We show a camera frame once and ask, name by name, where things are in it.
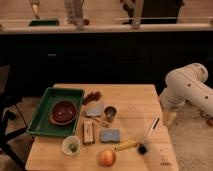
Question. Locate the yellow handled brush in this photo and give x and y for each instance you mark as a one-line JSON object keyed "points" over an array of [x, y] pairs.
{"points": [[142, 148]]}

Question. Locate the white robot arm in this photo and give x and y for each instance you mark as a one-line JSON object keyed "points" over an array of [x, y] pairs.
{"points": [[186, 84]]}

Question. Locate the small green object in cup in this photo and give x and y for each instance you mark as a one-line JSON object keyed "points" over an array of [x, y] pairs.
{"points": [[73, 148]]}

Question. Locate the grey cloth piece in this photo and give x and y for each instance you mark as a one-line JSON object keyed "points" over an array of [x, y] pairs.
{"points": [[94, 109]]}

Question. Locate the black chair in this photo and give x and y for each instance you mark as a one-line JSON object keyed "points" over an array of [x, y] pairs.
{"points": [[8, 99]]}

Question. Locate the dark red bowl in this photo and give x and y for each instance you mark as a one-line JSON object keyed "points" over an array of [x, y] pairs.
{"points": [[63, 113]]}

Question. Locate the white black marker pen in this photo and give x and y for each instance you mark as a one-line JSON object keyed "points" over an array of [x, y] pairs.
{"points": [[152, 127]]}

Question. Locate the wooden spoon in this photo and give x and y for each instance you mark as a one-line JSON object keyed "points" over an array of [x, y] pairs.
{"points": [[102, 123]]}

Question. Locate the small metal cup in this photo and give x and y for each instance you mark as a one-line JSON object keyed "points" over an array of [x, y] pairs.
{"points": [[110, 113]]}

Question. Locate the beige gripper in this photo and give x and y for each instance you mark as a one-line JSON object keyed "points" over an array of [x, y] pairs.
{"points": [[168, 117]]}

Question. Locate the blue sponge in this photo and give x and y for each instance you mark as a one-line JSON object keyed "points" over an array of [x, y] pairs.
{"points": [[110, 136]]}

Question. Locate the red yellow apple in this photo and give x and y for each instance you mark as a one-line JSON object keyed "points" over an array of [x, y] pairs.
{"points": [[106, 158]]}

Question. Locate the green plastic tray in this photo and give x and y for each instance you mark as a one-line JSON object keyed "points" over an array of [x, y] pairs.
{"points": [[40, 125]]}

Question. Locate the bunch of red grapes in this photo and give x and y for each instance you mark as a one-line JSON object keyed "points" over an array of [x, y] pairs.
{"points": [[94, 96]]}

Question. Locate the wooden block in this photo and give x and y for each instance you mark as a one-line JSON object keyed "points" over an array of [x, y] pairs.
{"points": [[88, 133]]}

